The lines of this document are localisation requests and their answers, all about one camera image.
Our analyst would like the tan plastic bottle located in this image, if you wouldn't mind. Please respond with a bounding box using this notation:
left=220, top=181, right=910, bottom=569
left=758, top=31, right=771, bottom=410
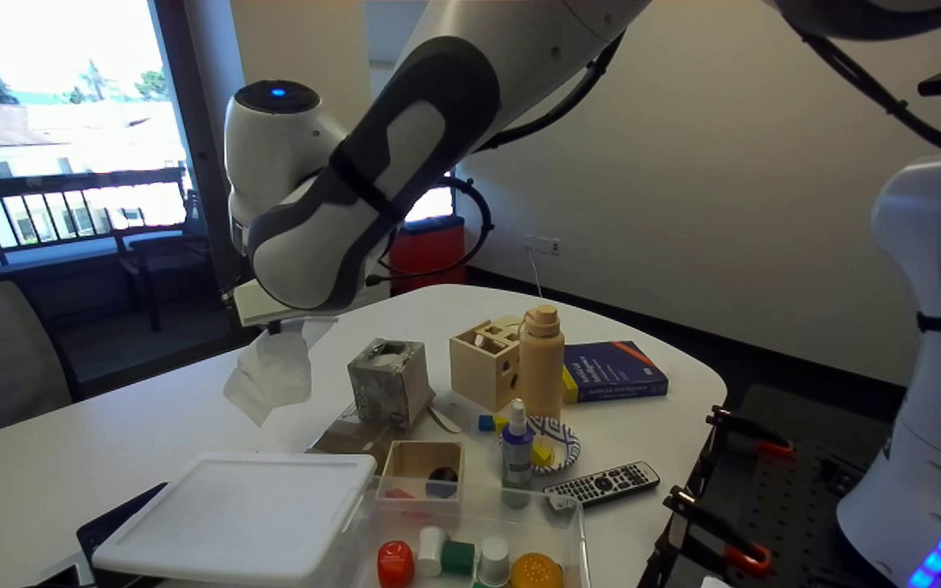
left=518, top=304, right=564, bottom=419

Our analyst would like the white bin lid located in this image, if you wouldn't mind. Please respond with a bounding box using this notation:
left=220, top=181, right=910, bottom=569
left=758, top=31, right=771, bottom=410
left=93, top=453, right=377, bottom=588

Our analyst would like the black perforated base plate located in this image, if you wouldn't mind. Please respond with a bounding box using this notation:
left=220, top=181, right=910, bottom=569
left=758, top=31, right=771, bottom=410
left=637, top=387, right=891, bottom=588

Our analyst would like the black remote control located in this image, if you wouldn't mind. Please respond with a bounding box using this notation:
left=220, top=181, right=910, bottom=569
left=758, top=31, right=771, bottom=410
left=547, top=462, right=661, bottom=514

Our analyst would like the red bin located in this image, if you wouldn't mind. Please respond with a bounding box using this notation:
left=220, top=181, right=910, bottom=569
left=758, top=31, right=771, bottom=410
left=389, top=215, right=467, bottom=291

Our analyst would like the orange ball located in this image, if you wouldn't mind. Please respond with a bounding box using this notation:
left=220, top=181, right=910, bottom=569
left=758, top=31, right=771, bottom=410
left=511, top=554, right=564, bottom=588

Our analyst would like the wooden shape sorter cube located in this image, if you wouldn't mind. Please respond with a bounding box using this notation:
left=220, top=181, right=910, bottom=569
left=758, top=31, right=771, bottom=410
left=447, top=317, right=520, bottom=410

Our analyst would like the small wooden open box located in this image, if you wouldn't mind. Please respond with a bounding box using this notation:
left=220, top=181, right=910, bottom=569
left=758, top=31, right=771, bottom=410
left=380, top=441, right=465, bottom=500

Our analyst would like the black clamp orange handle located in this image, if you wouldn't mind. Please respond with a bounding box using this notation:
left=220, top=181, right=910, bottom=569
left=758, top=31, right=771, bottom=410
left=709, top=407, right=797, bottom=462

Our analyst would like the blue hardcover book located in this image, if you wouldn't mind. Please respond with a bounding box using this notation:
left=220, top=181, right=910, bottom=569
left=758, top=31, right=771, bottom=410
left=563, top=340, right=670, bottom=401

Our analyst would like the clear plastic bin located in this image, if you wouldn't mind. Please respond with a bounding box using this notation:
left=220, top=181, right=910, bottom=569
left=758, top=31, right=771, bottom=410
left=318, top=487, right=591, bottom=588

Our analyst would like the red ball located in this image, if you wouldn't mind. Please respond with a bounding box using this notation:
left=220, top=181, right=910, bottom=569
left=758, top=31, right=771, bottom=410
left=377, top=539, right=415, bottom=588

